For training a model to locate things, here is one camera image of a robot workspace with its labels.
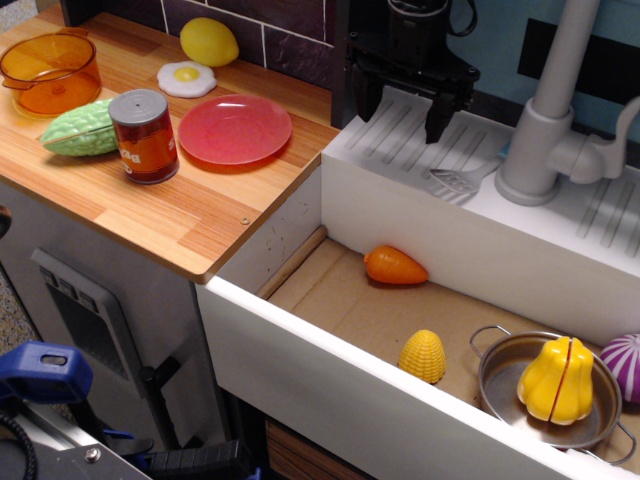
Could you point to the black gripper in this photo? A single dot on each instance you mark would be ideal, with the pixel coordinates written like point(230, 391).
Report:
point(429, 69)

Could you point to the yellow toy corn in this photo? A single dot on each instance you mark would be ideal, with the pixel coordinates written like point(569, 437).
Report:
point(423, 356)

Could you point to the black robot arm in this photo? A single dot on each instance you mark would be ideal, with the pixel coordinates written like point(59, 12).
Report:
point(407, 20)

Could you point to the red plastic plate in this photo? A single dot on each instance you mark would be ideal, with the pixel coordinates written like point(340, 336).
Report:
point(234, 130)

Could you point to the grey toy spatula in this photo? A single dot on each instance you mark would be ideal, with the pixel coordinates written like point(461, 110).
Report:
point(459, 187)

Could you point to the grey toy faucet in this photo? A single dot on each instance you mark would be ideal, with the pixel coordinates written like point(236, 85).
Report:
point(543, 145)

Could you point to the orange toy carrot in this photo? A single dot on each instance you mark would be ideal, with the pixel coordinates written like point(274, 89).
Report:
point(388, 265)

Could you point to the yellow toy lemon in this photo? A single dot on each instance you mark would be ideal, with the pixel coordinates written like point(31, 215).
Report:
point(209, 42)

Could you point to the white toy fried egg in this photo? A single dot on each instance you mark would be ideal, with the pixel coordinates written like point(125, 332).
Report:
point(186, 79)

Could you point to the red toy soup can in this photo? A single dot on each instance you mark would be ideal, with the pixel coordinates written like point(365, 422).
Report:
point(145, 135)

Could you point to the small metal pot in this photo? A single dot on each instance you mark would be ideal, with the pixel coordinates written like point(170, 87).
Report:
point(501, 365)

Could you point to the green toy bitter gourd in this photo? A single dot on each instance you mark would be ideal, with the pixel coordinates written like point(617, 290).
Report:
point(84, 131)

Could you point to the yellow toy bell pepper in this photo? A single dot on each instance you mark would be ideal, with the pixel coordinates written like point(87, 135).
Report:
point(557, 386)

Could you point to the purple white toy onion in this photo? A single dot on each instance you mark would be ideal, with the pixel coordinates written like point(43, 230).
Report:
point(621, 356)

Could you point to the orange transparent plastic pot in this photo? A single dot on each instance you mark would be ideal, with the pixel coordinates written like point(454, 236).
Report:
point(53, 73)

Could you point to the grey toy oven door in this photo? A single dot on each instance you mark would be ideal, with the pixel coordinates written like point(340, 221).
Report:
point(126, 393)

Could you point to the blue clamp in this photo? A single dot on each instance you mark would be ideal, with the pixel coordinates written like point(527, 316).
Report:
point(45, 373)

